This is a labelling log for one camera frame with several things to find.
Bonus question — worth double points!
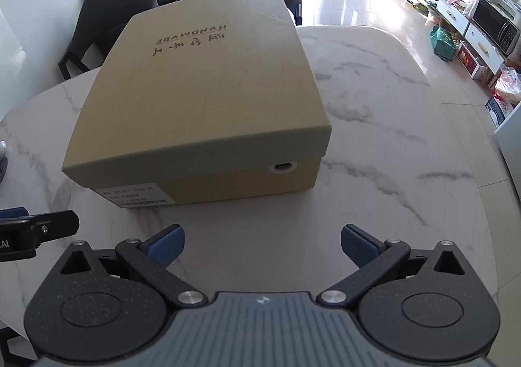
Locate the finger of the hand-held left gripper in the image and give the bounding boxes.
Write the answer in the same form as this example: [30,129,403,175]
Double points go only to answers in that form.
[0,207,29,222]
[0,210,80,245]

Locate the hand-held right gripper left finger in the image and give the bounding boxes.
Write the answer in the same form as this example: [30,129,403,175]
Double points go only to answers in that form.
[59,223,205,308]

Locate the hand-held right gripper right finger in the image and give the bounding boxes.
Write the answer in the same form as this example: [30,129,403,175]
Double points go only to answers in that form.
[318,223,475,308]

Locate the tan cardboard shoe box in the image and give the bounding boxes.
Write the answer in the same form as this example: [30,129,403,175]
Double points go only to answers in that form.
[90,154,321,210]

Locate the tan shoe box lid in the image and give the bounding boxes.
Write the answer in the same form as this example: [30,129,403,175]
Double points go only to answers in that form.
[62,0,333,189]

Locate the white marble desktop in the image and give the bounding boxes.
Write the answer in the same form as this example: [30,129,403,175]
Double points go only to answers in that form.
[0,25,507,351]

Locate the white appliance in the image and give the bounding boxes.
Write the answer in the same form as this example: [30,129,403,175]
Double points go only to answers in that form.
[493,97,521,199]

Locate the plastic bag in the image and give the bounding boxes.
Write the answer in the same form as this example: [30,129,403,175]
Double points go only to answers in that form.
[486,63,521,128]

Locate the green bag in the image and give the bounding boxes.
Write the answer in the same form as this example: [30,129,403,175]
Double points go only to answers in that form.
[430,25,457,62]

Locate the white tv cabinet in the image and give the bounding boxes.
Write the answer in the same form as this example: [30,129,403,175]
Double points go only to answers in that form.
[383,0,519,88]

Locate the microwave oven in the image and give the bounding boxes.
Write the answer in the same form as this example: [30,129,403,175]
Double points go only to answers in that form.
[469,0,521,57]

